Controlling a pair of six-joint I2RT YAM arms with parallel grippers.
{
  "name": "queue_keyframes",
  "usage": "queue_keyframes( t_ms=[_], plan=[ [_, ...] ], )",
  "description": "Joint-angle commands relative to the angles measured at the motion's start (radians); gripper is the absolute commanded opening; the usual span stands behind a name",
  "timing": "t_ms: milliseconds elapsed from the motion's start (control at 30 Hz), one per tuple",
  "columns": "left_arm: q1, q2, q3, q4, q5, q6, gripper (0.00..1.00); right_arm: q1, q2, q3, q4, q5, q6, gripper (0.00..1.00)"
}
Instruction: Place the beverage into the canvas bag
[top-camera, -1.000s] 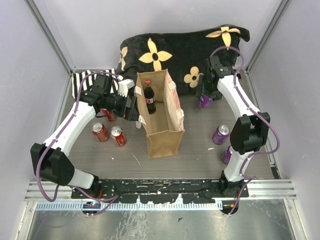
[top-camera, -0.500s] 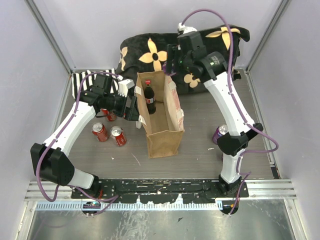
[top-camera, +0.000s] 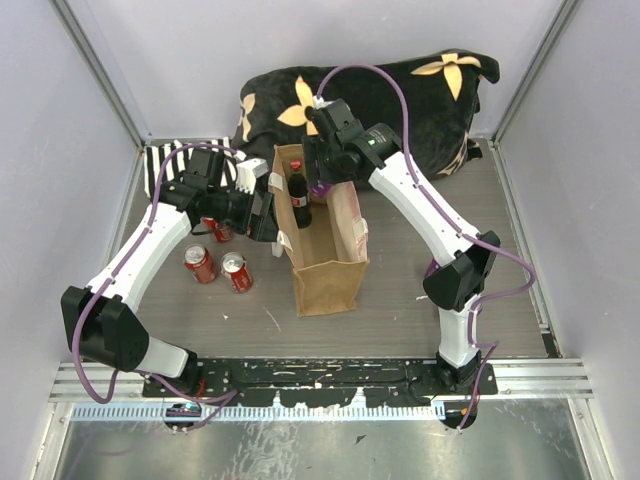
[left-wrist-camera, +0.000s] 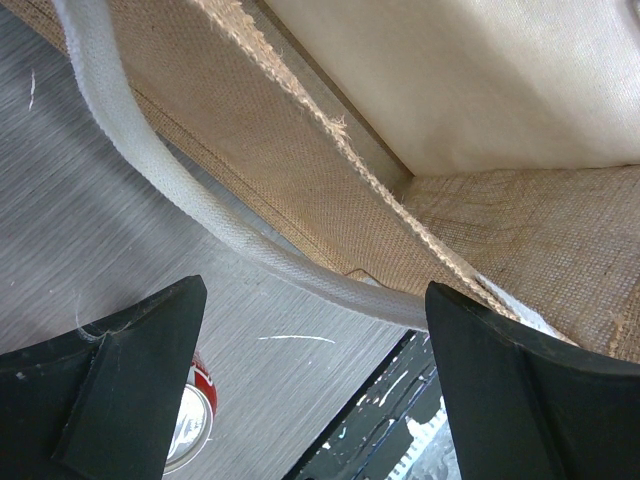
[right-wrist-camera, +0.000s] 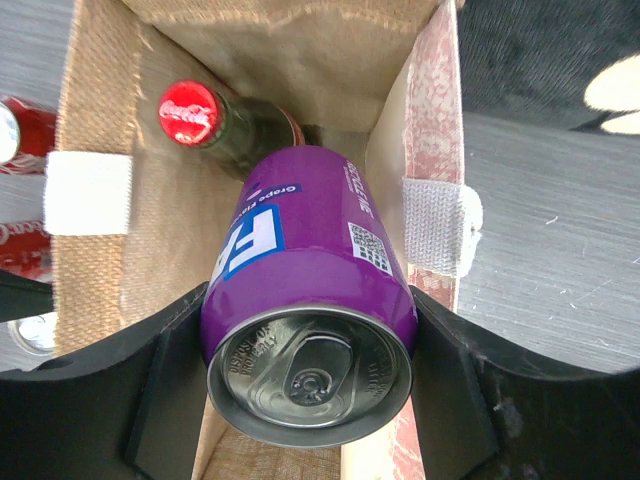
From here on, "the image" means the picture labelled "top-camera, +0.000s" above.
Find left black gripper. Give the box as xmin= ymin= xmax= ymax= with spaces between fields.
xmin=210 ymin=181 xmax=284 ymax=242

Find purple grape can back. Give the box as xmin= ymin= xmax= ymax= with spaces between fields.
xmin=308 ymin=182 xmax=334 ymax=198

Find purple grape can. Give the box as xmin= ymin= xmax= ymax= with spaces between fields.
xmin=424 ymin=260 xmax=440 ymax=278
xmin=308 ymin=182 xmax=334 ymax=198

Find glass cola bottle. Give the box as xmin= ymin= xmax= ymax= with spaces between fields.
xmin=288 ymin=159 xmax=312 ymax=229

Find brown jute canvas bag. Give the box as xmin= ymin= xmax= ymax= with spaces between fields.
xmin=268 ymin=144 xmax=369 ymax=317

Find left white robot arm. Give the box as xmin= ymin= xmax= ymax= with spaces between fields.
xmin=61 ymin=143 xmax=277 ymax=404

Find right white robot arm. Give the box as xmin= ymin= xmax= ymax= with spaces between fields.
xmin=302 ymin=98 xmax=500 ymax=394

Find red cola can back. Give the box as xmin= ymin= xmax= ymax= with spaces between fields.
xmin=202 ymin=217 xmax=233 ymax=243

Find red cola can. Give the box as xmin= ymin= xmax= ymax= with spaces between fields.
xmin=220 ymin=252 xmax=253 ymax=293
xmin=202 ymin=217 xmax=233 ymax=243
xmin=184 ymin=244 xmax=217 ymax=284

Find red cola can right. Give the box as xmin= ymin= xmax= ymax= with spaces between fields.
xmin=220 ymin=252 xmax=253 ymax=293

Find red cola can left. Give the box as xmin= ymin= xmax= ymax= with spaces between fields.
xmin=184 ymin=244 xmax=217 ymax=284

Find black flower-pattern pillow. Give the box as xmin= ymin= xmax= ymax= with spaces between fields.
xmin=230 ymin=49 xmax=501 ymax=181

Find black white striped cloth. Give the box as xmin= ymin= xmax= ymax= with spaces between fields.
xmin=143 ymin=137 xmax=237 ymax=200

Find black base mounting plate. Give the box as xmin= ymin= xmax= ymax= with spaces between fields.
xmin=142 ymin=357 xmax=496 ymax=409

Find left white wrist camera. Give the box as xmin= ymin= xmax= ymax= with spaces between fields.
xmin=235 ymin=158 xmax=269 ymax=195

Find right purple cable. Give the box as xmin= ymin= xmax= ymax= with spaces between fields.
xmin=314 ymin=63 xmax=537 ymax=434

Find purple cable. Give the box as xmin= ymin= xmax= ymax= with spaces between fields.
xmin=72 ymin=142 xmax=246 ymax=434
xmin=314 ymin=63 xmax=537 ymax=434

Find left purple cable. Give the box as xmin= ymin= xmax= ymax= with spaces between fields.
xmin=72 ymin=142 xmax=246 ymax=434

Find aluminium rail frame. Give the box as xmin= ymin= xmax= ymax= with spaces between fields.
xmin=49 ymin=358 xmax=593 ymax=429

